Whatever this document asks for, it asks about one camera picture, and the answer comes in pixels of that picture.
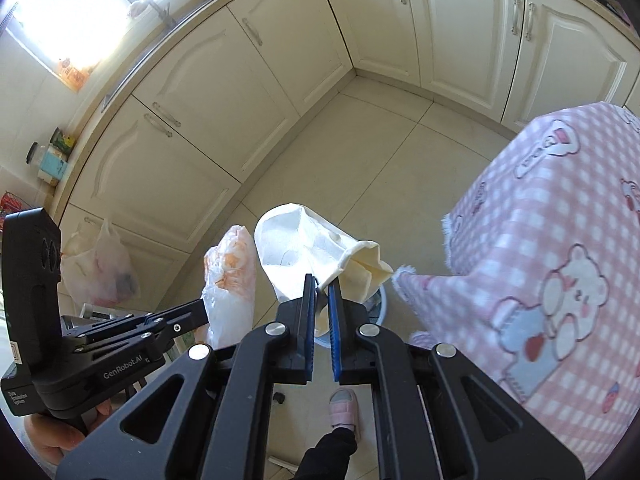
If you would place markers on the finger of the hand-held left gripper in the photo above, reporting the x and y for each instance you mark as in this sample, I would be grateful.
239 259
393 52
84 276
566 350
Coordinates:
160 342
180 314

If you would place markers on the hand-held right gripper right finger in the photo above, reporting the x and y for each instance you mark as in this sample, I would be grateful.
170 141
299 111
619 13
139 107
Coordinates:
334 330

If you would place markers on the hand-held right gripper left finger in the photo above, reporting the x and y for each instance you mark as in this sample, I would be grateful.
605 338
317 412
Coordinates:
310 320

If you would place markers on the blue plastic bucket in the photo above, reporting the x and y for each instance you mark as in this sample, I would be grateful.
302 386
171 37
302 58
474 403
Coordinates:
376 307

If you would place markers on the translucent plastic bag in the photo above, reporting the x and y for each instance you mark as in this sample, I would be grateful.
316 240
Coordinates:
227 280

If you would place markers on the person's left hand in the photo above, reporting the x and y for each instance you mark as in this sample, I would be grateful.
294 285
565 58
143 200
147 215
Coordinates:
55 437

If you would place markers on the hanging white plastic bag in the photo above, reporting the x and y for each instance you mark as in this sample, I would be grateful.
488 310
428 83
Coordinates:
100 270

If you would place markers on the pink slipper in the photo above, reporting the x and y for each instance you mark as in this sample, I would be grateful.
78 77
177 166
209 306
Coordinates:
342 405

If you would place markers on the red packaging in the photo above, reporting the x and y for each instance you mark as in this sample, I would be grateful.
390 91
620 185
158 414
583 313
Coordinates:
10 205

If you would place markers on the person's black trouser leg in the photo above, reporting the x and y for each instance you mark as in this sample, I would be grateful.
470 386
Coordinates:
325 455

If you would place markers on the jar with black lid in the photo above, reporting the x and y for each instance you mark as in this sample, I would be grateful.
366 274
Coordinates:
35 155

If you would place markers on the green can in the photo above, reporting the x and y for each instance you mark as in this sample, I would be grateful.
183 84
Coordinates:
62 140

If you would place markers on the orange package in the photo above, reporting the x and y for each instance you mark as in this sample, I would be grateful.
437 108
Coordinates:
72 74

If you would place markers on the cream lower cabinets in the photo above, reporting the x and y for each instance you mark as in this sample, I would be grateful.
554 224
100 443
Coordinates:
200 85

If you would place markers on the kitchen window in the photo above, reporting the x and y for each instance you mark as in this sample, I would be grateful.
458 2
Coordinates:
75 10

